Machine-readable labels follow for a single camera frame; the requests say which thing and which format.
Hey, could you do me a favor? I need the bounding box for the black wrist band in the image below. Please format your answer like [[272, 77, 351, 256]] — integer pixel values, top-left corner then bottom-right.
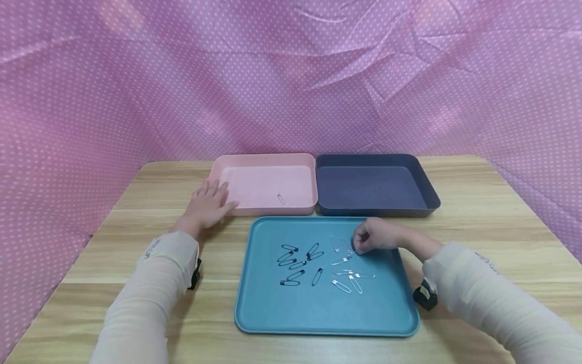
[[187, 258, 203, 291], [412, 279, 439, 311]]

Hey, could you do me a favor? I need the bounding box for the person's left forearm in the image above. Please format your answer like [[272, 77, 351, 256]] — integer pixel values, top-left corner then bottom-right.
[[88, 218, 202, 364]]

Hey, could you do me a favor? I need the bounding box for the person's right hand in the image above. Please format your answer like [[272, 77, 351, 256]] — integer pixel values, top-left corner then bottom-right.
[[352, 218, 411, 255]]

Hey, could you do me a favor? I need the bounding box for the pink rectangular tray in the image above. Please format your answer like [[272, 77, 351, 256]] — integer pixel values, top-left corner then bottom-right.
[[208, 153, 318, 216]]

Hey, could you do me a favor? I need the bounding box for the group of silver safety pins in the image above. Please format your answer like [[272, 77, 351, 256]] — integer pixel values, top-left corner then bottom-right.
[[329, 235, 377, 296]]

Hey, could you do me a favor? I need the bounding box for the dark blue rectangular tray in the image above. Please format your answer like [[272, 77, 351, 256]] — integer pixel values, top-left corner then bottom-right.
[[315, 154, 441, 218]]

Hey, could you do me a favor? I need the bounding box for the teal rectangular tray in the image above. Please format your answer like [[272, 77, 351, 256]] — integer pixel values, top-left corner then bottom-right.
[[234, 216, 421, 338]]

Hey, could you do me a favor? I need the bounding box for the group of black safety pins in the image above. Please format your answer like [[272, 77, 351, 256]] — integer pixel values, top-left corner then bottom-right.
[[277, 243, 325, 288]]

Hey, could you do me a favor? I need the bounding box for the person's left hand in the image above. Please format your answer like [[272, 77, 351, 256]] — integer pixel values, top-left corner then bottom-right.
[[173, 178, 240, 238]]

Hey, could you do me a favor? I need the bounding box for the person's right forearm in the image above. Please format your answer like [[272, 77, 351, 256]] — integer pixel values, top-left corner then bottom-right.
[[402, 234, 582, 364]]

